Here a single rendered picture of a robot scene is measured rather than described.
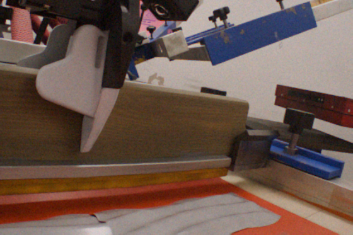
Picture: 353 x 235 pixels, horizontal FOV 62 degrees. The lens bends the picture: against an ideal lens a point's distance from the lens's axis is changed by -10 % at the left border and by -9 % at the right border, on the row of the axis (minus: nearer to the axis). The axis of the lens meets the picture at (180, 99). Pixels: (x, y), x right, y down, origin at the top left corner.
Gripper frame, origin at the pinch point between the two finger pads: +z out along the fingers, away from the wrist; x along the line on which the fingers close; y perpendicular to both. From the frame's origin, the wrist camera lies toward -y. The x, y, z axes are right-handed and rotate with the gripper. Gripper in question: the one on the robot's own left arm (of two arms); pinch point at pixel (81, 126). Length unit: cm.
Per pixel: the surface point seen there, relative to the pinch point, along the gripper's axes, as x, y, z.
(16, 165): 2.6, 5.9, 2.4
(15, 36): -49.2, -4.1, -6.5
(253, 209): 8.3, -15.5, 5.9
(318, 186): 10.6, -25.3, 3.8
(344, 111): -9, -86, -5
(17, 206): 1.1, 5.2, 6.4
